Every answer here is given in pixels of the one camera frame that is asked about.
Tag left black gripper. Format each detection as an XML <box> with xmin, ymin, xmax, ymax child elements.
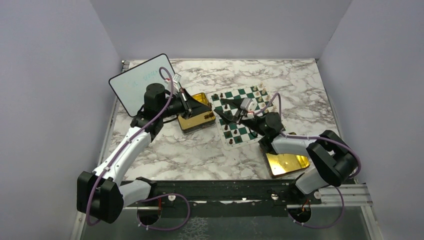
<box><xmin>158</xmin><ymin>87</ymin><xmax>210</xmax><ymax>120</ymax></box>

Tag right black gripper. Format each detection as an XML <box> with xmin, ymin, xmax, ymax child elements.
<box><xmin>214</xmin><ymin>97</ymin><xmax>267</xmax><ymax>137</ymax></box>

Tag tin with dark pieces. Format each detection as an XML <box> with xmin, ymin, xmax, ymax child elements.
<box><xmin>177</xmin><ymin>110</ymin><xmax>216</xmax><ymax>135</ymax></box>

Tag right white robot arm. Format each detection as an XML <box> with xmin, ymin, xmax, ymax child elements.
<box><xmin>214</xmin><ymin>98</ymin><xmax>362</xmax><ymax>204</ymax></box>

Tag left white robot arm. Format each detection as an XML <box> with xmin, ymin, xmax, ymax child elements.
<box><xmin>76</xmin><ymin>83</ymin><xmax>212</xmax><ymax>226</ymax></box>

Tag dark pieces in tin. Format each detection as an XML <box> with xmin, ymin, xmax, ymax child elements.
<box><xmin>203</xmin><ymin>112</ymin><xmax>215</xmax><ymax>120</ymax></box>

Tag green white chess board mat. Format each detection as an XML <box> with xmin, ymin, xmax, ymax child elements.
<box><xmin>207</xmin><ymin>83</ymin><xmax>285</xmax><ymax>150</ymax></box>

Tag white chess pieces group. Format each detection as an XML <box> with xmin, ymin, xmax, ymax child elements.
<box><xmin>249</xmin><ymin>82</ymin><xmax>273</xmax><ymax>112</ymax></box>

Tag small whiteboard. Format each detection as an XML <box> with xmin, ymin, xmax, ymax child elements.
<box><xmin>108</xmin><ymin>53</ymin><xmax>175</xmax><ymax>117</ymax></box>

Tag empty gold tin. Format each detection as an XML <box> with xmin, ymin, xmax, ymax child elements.
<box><xmin>259</xmin><ymin>135</ymin><xmax>311</xmax><ymax>179</ymax></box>

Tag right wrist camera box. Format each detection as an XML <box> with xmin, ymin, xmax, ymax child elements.
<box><xmin>240</xmin><ymin>98</ymin><xmax>258</xmax><ymax>119</ymax></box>

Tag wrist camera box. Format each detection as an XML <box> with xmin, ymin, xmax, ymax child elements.
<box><xmin>172</xmin><ymin>73</ymin><xmax>182</xmax><ymax>92</ymax></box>
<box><xmin>240</xmin><ymin>98</ymin><xmax>258</xmax><ymax>119</ymax></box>

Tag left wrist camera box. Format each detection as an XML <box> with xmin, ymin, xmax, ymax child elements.
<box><xmin>172</xmin><ymin>73</ymin><xmax>182</xmax><ymax>92</ymax></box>

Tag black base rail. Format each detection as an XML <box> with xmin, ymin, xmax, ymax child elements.
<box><xmin>131</xmin><ymin>178</ymin><xmax>321</xmax><ymax>218</ymax></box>

